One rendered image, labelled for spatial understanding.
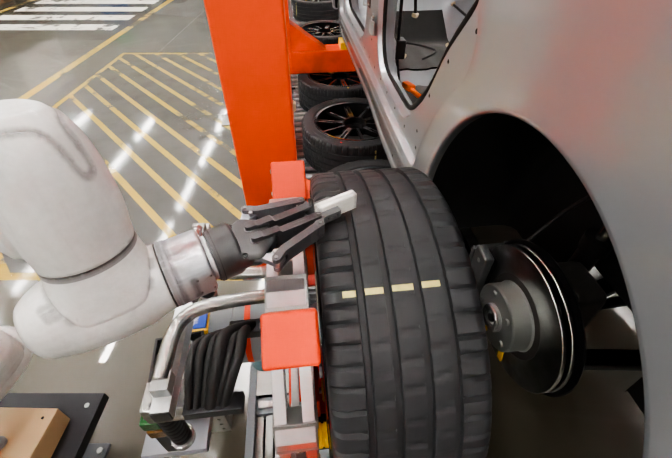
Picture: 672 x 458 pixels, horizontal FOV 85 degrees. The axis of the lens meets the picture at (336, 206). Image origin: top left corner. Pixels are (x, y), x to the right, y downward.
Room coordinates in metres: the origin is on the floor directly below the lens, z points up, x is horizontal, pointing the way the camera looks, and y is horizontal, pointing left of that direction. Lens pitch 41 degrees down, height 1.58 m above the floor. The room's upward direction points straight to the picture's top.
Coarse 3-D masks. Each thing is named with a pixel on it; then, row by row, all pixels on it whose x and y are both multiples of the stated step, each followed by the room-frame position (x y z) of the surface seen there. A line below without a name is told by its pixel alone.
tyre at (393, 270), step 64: (320, 192) 0.51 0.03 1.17; (384, 192) 0.51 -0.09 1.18; (320, 256) 0.37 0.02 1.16; (384, 256) 0.37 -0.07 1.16; (448, 256) 0.37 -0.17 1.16; (384, 320) 0.29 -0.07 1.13; (448, 320) 0.29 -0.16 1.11; (384, 384) 0.22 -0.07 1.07; (448, 384) 0.22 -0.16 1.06; (384, 448) 0.17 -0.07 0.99; (448, 448) 0.17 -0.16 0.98
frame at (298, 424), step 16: (304, 256) 0.68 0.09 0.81; (272, 272) 0.37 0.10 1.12; (304, 272) 0.38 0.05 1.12; (272, 288) 0.34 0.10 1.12; (288, 288) 0.34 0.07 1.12; (304, 288) 0.34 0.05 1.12; (272, 304) 0.32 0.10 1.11; (288, 304) 0.32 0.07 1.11; (304, 304) 0.33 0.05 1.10; (304, 368) 0.26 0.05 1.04; (272, 384) 0.24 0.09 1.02; (304, 384) 0.24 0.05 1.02; (304, 400) 0.23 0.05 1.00; (288, 416) 0.21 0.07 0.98; (304, 416) 0.21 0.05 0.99; (288, 432) 0.19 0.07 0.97; (304, 432) 0.19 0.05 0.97; (288, 448) 0.18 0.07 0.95; (304, 448) 0.18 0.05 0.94
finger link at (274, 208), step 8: (288, 200) 0.44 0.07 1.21; (296, 200) 0.44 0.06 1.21; (304, 200) 0.44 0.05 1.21; (248, 208) 0.42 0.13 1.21; (256, 208) 0.42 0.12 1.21; (264, 208) 0.42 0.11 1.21; (272, 208) 0.43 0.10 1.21; (280, 208) 0.43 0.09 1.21; (288, 208) 0.43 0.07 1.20; (264, 216) 0.42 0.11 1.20
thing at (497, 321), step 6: (486, 306) 0.49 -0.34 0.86; (492, 306) 0.47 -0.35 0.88; (486, 312) 0.48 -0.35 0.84; (492, 312) 0.46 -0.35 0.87; (498, 312) 0.46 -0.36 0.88; (486, 318) 0.47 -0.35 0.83; (492, 318) 0.46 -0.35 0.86; (498, 318) 0.45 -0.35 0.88; (486, 324) 0.46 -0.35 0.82; (492, 324) 0.46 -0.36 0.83; (498, 324) 0.44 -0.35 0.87; (492, 330) 0.44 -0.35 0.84; (498, 330) 0.43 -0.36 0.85
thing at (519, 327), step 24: (504, 264) 0.56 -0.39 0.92; (528, 264) 0.50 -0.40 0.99; (504, 288) 0.49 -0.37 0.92; (528, 288) 0.47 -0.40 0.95; (552, 288) 0.43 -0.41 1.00; (504, 312) 0.45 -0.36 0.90; (528, 312) 0.43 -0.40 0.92; (552, 312) 0.40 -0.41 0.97; (504, 336) 0.42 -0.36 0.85; (528, 336) 0.40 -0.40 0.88; (552, 336) 0.37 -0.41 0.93; (504, 360) 0.43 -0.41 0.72; (528, 360) 0.38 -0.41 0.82; (552, 360) 0.34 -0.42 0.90; (528, 384) 0.35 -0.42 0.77; (552, 384) 0.31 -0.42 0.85
